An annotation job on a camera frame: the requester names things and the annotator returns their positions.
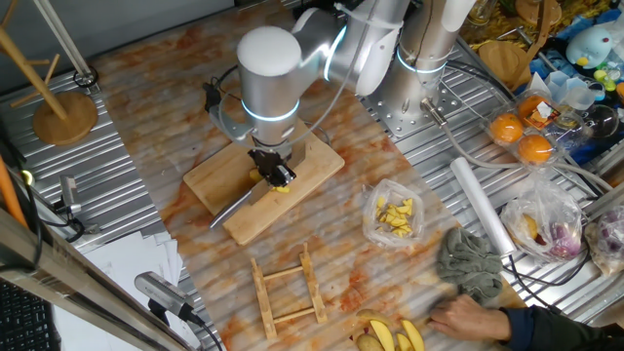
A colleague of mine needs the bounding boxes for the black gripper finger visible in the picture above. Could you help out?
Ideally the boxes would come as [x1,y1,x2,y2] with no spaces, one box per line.
[257,165,277,187]
[273,163,297,189]

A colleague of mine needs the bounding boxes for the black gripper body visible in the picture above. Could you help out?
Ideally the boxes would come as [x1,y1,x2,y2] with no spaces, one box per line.
[247,145,293,173]

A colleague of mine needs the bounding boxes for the steel kitchen knife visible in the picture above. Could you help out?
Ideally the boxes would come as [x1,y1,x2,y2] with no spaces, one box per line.
[209,140,307,230]

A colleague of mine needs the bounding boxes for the dark sleeved forearm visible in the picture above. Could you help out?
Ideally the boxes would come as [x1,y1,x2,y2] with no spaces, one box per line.
[501,304,624,351]

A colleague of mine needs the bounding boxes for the person bare hand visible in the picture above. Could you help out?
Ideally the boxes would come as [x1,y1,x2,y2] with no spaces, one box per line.
[427,293,514,342]

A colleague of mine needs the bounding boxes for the wooden cutting board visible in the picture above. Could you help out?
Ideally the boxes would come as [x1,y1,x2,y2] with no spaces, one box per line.
[182,119,346,247]

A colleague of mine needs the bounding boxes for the plastic bag of potato pieces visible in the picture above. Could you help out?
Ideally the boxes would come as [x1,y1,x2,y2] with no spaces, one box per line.
[361,177,426,250]

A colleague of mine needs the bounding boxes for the metal robot mounting plate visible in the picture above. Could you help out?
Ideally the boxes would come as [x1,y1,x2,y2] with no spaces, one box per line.
[363,72,464,140]

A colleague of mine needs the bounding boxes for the wooden knife rack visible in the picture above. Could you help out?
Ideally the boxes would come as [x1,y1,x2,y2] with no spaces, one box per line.
[250,242,329,340]

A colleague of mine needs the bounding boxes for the orange marble pattern mat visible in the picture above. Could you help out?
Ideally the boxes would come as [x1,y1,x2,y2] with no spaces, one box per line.
[91,0,527,351]

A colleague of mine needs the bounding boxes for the white paper sheet stack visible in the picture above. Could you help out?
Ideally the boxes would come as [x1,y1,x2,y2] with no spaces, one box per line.
[51,231,184,351]

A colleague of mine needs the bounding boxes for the whole brown potato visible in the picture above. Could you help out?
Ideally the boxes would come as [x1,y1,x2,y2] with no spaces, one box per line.
[354,332,386,351]

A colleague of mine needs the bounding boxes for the white plastic wrap roll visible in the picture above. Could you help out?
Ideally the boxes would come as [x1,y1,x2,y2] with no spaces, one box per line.
[448,156,517,257]

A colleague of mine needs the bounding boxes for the grey green cloth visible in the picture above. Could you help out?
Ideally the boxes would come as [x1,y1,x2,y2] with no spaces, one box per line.
[435,225,504,302]

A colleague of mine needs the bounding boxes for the wooden round base stand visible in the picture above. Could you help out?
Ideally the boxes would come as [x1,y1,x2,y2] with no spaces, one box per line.
[0,0,99,147]

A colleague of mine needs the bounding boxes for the white rod stand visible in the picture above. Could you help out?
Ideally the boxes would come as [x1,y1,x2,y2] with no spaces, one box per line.
[32,0,101,92]

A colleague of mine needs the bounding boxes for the wooden disc with stick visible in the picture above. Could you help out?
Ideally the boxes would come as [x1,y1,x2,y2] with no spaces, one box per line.
[478,0,563,93]

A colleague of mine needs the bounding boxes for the clear glass jar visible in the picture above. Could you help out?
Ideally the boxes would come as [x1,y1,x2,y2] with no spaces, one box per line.
[467,0,493,26]

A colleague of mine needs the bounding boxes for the orange fruit with label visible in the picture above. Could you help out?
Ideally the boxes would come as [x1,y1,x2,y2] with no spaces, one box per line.
[516,94,550,123]

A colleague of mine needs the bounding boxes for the orange pole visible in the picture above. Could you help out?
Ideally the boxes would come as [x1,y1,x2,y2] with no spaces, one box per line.
[0,154,29,229]

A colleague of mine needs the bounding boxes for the clear plastic fruit container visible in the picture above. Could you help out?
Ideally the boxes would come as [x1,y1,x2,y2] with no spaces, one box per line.
[482,87,566,170]

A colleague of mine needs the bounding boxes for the black keyboard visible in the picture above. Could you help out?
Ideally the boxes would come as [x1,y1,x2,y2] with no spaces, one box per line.
[0,280,62,351]

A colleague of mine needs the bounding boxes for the purple onion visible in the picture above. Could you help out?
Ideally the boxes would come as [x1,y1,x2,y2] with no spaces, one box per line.
[548,221,582,259]

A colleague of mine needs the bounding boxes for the clear plastic cups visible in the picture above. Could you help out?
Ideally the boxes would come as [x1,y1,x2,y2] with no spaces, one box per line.
[544,70,599,111]

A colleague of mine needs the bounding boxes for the clear glass bowl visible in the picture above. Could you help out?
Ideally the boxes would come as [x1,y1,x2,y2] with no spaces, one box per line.
[579,103,621,140]

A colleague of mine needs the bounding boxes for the blue plush toy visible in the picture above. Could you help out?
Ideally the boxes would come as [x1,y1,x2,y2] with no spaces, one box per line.
[565,24,615,69]

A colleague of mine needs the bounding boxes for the clear bag of purple vegetables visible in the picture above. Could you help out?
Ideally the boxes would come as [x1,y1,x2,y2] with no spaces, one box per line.
[583,204,624,278]

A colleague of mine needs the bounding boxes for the green yellow toy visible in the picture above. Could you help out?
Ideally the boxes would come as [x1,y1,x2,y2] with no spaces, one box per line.
[592,67,618,93]

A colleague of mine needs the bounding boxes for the grey camera mounting bracket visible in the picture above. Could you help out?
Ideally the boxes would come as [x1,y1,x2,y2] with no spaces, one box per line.
[208,104,254,145]

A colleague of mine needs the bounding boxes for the black camera cable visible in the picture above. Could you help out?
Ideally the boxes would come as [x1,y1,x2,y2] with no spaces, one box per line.
[212,63,240,98]

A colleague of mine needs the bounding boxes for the grey cylindrical camera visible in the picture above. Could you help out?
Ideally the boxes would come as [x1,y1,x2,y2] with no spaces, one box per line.
[134,271,196,323]

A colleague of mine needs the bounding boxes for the grey robot hose cable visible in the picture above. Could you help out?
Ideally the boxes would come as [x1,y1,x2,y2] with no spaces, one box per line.
[419,97,615,194]

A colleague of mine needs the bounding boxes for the grey camera on clamp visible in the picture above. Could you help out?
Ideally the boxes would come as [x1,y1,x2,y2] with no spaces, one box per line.
[52,174,101,244]

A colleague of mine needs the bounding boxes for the steel frame rail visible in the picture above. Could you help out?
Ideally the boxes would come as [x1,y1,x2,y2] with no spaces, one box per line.
[0,207,189,351]

